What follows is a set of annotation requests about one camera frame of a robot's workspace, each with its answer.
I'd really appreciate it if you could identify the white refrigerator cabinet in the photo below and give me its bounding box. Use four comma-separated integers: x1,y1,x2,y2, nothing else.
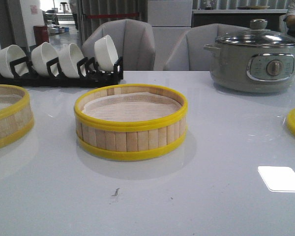
147,0,193,71

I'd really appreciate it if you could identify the glass cooker lid grey knob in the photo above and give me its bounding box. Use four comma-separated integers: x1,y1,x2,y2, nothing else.
216,19,295,47

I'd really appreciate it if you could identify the white bowl right upright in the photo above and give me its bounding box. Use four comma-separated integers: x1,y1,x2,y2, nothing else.
94,35,118,72

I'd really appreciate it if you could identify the grey electric cooker pot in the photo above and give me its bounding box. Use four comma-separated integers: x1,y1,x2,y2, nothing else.
204,43,295,93

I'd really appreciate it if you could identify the white bowl far left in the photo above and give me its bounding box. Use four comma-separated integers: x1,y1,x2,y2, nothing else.
0,45,26,79

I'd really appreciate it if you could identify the bamboo steamer tray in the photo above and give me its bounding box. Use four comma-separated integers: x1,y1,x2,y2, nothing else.
0,84,34,148
74,84,188,161

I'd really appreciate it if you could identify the black bowl rack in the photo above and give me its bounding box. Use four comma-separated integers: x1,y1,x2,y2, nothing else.
0,56,123,88

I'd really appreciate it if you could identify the grey armchair right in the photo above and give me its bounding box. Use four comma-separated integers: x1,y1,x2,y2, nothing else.
163,23,246,71

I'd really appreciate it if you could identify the red bin in background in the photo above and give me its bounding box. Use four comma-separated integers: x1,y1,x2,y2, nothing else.
33,25,49,46

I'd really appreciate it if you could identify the grey armchair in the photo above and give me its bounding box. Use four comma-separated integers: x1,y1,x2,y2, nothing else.
82,19,155,71
163,23,246,71

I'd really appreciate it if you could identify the white steamer liner cloth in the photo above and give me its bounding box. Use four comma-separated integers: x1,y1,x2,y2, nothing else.
82,92,181,122

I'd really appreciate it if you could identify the grey armchair left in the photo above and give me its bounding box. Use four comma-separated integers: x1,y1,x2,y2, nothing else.
82,19,155,71

